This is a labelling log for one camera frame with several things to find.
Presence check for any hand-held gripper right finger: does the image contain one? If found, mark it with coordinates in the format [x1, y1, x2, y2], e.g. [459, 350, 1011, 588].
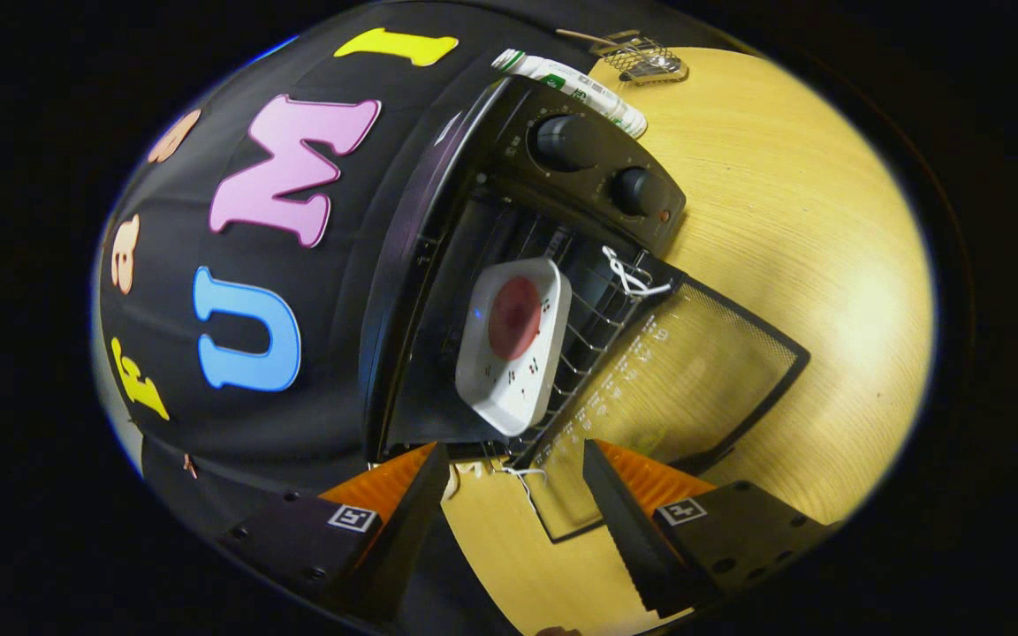
[581, 439, 832, 619]

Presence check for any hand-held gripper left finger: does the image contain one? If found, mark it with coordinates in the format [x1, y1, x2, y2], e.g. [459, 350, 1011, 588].
[217, 442, 452, 624]

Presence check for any white square plate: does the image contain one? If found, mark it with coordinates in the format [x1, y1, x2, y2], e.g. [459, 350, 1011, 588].
[455, 257, 573, 437]

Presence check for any pink round ham slice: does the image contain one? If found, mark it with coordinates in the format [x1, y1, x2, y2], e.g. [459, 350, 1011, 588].
[488, 276, 543, 360]

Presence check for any black toaster oven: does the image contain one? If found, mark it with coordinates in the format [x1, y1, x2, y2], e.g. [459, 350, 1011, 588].
[359, 75, 812, 544]

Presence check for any black backdrop cloth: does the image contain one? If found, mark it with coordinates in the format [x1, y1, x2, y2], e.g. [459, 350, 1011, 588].
[89, 0, 598, 566]

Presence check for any white green drink bottle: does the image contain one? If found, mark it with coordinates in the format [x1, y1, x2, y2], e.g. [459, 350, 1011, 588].
[491, 49, 649, 140]

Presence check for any wooden stick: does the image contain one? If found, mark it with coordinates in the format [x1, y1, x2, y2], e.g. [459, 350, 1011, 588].
[556, 28, 620, 49]

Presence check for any white cord tie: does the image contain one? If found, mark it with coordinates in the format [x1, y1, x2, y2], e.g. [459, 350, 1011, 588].
[602, 246, 674, 298]
[490, 463, 550, 518]

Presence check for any oven wire rack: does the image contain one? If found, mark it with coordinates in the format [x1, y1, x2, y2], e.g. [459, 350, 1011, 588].
[509, 252, 665, 465]

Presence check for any metal wire holder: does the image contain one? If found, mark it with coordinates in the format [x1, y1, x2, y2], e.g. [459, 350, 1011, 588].
[597, 29, 689, 86]

